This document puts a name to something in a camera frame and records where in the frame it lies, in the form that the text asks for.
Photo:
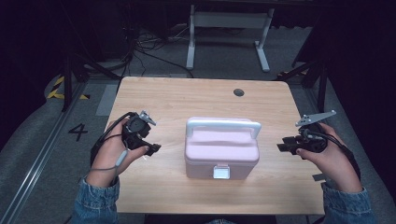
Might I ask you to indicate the metal floor rail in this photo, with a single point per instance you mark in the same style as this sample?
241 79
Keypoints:
37 158

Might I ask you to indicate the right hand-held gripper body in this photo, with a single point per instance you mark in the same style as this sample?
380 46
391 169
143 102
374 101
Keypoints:
313 141

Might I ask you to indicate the black metal stand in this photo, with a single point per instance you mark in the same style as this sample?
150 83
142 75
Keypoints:
322 84
67 84

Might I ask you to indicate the person's left hand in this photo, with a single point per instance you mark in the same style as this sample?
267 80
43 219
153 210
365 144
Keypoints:
109 158

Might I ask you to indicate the person's right hand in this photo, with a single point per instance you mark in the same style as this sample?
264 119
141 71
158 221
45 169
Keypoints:
337 165

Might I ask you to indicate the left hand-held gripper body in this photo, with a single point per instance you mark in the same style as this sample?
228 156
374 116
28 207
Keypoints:
135 127

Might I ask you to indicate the white metal desk frame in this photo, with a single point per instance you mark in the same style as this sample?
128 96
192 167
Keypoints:
229 19

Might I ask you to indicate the small grey tape piece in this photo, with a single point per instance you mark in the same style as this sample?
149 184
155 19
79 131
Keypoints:
319 177

